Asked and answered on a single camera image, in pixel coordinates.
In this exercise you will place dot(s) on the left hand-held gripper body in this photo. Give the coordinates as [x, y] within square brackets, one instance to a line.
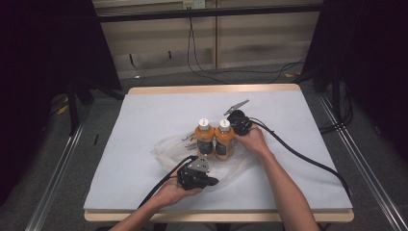
[192, 178]

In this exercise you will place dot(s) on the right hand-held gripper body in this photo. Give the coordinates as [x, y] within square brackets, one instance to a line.
[240, 123]

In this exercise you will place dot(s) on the orange juice bottle white cap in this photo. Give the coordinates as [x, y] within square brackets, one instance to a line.
[224, 141]
[204, 136]

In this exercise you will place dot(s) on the clear plastic bag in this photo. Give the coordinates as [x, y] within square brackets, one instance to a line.
[170, 154]

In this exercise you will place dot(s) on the person's left hand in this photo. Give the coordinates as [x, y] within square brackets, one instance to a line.
[173, 192]

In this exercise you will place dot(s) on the person's right hand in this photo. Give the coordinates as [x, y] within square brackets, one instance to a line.
[255, 142]

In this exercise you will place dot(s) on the wooden table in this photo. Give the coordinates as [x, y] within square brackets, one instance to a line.
[211, 89]

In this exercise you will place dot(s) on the white table mat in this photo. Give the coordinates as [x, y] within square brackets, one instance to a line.
[144, 112]

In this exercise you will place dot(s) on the small black stick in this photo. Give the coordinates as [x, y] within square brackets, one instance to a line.
[96, 139]

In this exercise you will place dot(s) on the black horizontal bar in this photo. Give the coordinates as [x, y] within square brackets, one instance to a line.
[224, 12]

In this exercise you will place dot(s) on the black metal stand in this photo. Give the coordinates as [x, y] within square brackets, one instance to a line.
[73, 109]

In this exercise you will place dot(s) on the dark curtain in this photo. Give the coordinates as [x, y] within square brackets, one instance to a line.
[369, 48]
[38, 64]

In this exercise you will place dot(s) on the white wall outlet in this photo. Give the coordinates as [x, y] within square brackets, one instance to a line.
[194, 4]

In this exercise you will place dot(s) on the metal floor rail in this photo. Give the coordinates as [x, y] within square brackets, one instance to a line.
[51, 189]
[378, 192]

